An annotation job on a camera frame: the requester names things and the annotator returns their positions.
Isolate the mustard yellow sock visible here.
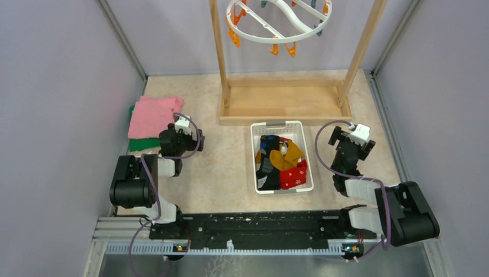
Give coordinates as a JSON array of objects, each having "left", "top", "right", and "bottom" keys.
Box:
[
  {"left": 255, "top": 148, "right": 268, "bottom": 164},
  {"left": 269, "top": 141, "right": 306, "bottom": 171}
]

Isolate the red sock white cuff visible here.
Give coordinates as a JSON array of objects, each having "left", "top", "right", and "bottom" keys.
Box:
[{"left": 279, "top": 137, "right": 292, "bottom": 144}]

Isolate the black sock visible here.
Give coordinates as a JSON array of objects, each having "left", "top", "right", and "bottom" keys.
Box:
[{"left": 255, "top": 135, "right": 280, "bottom": 191}]

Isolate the white round clip hanger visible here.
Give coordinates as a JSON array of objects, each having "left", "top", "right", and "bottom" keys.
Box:
[{"left": 225, "top": 1, "right": 333, "bottom": 44}]

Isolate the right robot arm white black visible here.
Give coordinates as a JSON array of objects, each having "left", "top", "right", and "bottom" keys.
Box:
[{"left": 328, "top": 125, "right": 441, "bottom": 246}]

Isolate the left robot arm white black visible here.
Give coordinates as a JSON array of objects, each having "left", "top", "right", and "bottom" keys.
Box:
[{"left": 109, "top": 123, "right": 205, "bottom": 239}]

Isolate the pink folded towel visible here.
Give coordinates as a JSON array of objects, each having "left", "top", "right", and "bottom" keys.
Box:
[{"left": 127, "top": 96, "right": 185, "bottom": 139}]

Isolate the green folded towel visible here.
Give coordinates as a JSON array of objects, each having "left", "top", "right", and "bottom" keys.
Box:
[{"left": 127, "top": 103, "right": 159, "bottom": 151}]

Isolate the white plastic basket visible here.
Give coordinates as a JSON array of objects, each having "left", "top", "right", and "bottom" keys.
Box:
[{"left": 250, "top": 121, "right": 314, "bottom": 194}]

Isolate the orange plastic clothes clip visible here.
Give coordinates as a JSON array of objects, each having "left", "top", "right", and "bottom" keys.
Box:
[{"left": 269, "top": 44, "right": 279, "bottom": 56}]

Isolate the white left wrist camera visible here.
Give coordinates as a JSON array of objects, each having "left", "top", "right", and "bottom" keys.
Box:
[{"left": 174, "top": 116, "right": 192, "bottom": 135}]

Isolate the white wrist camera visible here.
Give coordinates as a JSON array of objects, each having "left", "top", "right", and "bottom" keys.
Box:
[
  {"left": 174, "top": 116, "right": 192, "bottom": 135},
  {"left": 347, "top": 122, "right": 371, "bottom": 146}
]

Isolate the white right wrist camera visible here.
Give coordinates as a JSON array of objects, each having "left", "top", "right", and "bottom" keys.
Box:
[{"left": 347, "top": 122, "right": 371, "bottom": 146}]

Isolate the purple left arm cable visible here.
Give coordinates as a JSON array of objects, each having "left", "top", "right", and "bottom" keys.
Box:
[{"left": 127, "top": 113, "right": 202, "bottom": 277}]

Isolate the wooden hanger stand frame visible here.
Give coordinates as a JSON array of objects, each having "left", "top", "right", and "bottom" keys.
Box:
[{"left": 209, "top": 1, "right": 387, "bottom": 125}]

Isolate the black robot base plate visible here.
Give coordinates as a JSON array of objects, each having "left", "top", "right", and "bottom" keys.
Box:
[{"left": 149, "top": 210, "right": 377, "bottom": 251}]

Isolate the aluminium rail frame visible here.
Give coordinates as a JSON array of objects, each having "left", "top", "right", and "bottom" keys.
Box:
[{"left": 84, "top": 211, "right": 454, "bottom": 276}]

